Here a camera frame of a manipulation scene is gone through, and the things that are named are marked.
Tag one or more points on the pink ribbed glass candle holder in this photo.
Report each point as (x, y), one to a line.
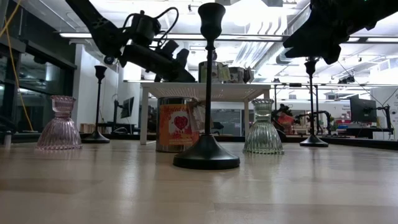
(59, 137)

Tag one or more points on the white metal shelf riser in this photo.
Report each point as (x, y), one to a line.
(224, 91)

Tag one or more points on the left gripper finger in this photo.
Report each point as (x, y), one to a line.
(174, 73)

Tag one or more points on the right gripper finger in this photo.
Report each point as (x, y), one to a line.
(308, 42)

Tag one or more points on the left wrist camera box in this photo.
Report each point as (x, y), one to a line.
(144, 29)

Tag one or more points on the black metal frame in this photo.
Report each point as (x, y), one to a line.
(295, 84)

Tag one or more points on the orange heart candle tin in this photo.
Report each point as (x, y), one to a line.
(174, 124)

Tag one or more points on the wooden slat box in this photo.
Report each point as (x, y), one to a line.
(87, 128)

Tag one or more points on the vanilla cake candle tin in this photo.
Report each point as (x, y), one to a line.
(216, 71)

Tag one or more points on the black ceiling spotlight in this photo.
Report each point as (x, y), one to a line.
(348, 80)

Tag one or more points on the black round ceiling camera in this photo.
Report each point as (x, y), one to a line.
(109, 60)

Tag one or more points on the black computer monitor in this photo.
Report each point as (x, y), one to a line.
(362, 110)
(127, 107)

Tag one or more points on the clear ribbed glass holder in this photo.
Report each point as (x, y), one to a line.
(263, 137)

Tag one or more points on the long ceiling light strip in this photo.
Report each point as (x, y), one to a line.
(74, 35)

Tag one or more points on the person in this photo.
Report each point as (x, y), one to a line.
(285, 119)

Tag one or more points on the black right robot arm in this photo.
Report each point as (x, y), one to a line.
(385, 9)

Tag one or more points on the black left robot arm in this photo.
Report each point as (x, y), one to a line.
(99, 28)

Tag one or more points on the tall black candlestick holder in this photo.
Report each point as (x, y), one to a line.
(96, 137)
(313, 141)
(206, 152)

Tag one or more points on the dark office desk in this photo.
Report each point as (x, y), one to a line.
(357, 130)

